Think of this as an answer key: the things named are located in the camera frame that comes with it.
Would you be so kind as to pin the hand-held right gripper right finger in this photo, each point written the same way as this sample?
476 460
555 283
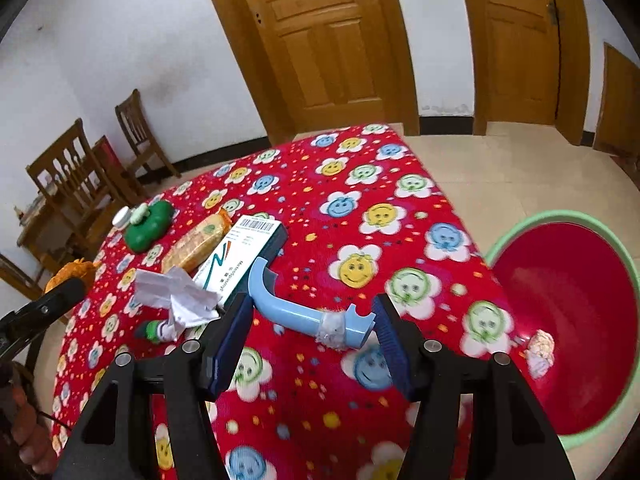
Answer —
392 345

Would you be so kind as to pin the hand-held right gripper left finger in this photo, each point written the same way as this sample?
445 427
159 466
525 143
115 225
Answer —
230 340

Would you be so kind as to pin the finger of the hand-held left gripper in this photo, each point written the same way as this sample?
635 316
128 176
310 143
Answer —
50 300

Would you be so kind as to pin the orange plush fruit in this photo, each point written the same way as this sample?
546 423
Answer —
67 272

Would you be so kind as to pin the cream fluffy ball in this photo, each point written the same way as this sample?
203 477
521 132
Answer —
542 345

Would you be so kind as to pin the green basin with red inside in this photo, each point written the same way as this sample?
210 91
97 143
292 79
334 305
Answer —
575 285

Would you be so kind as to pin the person's left hand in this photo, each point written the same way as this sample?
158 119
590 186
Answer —
32 440

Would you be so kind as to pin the crumpled white paper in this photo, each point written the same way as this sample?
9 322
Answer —
175 295

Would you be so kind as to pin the green capped small tube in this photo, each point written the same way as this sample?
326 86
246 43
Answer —
150 332

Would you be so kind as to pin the white and teal medicine box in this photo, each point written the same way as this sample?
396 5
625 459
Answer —
240 255

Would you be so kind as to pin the white jar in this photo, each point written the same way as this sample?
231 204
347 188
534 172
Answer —
121 217

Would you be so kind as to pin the green round container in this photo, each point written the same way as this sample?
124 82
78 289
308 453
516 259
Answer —
147 233

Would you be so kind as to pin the red smiley flower tablecloth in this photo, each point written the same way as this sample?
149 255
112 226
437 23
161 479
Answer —
310 220

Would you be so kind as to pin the wooden panel door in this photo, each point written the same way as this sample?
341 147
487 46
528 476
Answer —
515 35
320 35

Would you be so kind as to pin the wooden board panel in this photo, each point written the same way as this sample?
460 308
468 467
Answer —
617 105

